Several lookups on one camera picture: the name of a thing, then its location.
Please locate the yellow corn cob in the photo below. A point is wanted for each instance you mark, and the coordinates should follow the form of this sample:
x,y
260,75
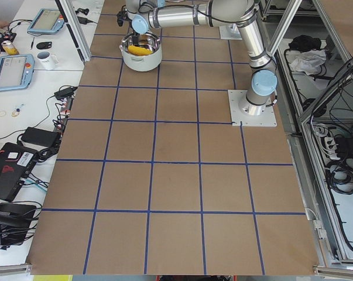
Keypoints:
x,y
139,51

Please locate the white metal cooking pot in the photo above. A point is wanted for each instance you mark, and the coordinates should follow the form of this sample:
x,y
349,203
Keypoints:
x,y
142,63

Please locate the blue teach pendant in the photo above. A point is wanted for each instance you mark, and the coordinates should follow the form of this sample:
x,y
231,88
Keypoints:
x,y
16,71
47,21

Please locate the black power adapter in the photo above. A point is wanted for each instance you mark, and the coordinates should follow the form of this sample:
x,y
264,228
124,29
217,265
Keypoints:
x,y
65,93

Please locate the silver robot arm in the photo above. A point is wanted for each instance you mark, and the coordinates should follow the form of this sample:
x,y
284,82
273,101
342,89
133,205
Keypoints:
x,y
146,15

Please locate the blue teach pendant far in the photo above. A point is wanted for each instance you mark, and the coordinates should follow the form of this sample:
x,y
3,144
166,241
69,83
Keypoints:
x,y
47,21

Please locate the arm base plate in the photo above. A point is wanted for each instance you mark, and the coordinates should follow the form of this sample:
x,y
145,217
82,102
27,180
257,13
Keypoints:
x,y
245,114

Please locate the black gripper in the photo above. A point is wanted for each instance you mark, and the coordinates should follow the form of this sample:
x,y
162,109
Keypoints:
x,y
136,37

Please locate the black laptop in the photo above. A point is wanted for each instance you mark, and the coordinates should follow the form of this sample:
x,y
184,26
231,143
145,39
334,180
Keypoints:
x,y
16,163

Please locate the yellow drink can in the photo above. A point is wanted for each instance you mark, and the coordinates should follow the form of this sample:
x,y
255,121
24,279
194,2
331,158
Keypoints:
x,y
9,48

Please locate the brown paper table cover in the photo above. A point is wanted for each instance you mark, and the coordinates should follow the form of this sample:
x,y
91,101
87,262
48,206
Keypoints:
x,y
153,179

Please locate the blue teach pendant near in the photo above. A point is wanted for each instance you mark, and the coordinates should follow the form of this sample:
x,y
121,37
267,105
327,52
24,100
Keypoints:
x,y
16,71

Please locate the white mug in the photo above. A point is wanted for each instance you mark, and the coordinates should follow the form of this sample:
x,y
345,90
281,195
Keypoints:
x,y
48,61

